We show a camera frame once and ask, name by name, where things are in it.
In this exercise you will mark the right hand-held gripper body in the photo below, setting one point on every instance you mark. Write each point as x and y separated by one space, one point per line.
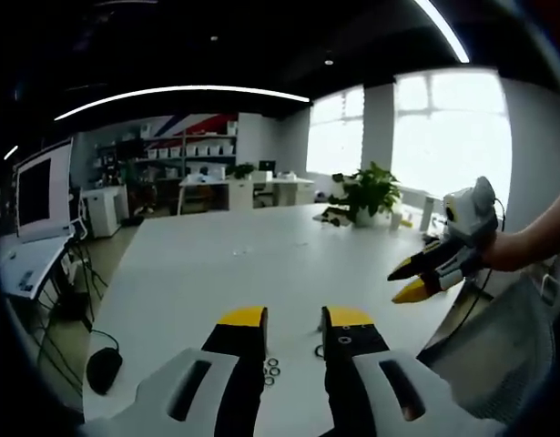
471 218

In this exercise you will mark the white low cabinet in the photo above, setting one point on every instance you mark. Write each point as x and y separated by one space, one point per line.
104 211

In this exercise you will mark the straight ceiling light strip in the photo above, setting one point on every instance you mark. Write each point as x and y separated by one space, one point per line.
443 29

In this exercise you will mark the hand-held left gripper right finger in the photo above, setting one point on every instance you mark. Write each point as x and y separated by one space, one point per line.
352 359

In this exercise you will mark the green potted plant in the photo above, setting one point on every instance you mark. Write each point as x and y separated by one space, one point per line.
368 193

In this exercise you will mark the small black washer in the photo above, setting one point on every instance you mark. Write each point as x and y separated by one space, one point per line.
269 381
272 362
276 372
319 351
265 369

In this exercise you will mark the white framed monitor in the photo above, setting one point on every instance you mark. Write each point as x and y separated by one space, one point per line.
40 193

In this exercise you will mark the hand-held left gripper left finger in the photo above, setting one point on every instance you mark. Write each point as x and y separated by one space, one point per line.
236 355

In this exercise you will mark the short ceiling light strip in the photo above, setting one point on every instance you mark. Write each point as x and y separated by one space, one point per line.
11 152

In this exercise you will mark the grey mesh chair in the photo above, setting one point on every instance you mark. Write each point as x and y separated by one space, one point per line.
493 346

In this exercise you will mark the long ceiling light strip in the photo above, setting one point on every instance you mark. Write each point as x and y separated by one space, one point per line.
184 93

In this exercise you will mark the black computer mouse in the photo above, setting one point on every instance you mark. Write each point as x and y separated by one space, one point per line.
104 369

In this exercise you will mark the white side desk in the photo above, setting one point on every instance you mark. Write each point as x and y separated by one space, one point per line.
31 264

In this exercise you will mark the white background desk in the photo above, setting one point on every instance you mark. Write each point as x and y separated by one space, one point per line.
247 189

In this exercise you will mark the storage shelf with white bins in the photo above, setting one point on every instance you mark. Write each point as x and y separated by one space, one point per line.
179 150

